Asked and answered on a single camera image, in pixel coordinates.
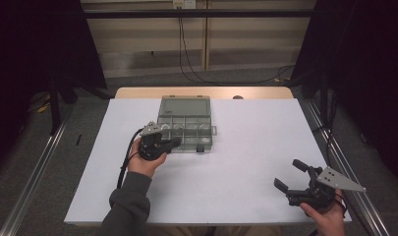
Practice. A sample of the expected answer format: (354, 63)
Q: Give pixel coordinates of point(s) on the black curtain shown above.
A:
(370, 82)
(29, 65)

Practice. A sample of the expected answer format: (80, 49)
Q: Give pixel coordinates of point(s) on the black horizontal bar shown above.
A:
(199, 13)

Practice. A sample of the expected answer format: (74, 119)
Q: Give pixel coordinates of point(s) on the black metal stand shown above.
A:
(54, 108)
(324, 101)

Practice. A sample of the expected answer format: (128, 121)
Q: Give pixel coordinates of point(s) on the grey plastic compartment box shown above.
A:
(186, 121)

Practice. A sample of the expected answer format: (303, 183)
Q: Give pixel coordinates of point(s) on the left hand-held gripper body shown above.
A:
(150, 144)

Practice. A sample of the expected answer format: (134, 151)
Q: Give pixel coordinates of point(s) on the small black floor object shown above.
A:
(78, 139)

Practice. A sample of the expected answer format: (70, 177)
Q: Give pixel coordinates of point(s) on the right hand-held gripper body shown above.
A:
(317, 193)

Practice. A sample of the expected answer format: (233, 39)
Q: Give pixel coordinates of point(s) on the white table board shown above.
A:
(239, 164)

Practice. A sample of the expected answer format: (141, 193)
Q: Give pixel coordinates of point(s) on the person's left hand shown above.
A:
(144, 165)

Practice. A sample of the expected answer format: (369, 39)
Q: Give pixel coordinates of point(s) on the wooden wall post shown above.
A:
(205, 39)

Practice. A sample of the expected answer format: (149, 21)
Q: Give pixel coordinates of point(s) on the person's right hand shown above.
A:
(327, 221)

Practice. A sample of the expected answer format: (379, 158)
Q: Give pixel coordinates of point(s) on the wooden table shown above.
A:
(199, 92)

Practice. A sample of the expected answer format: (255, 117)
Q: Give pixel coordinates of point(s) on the metal floor rail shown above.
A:
(36, 177)
(347, 170)

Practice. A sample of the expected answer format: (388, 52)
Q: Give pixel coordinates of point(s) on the white wall socket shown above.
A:
(184, 4)

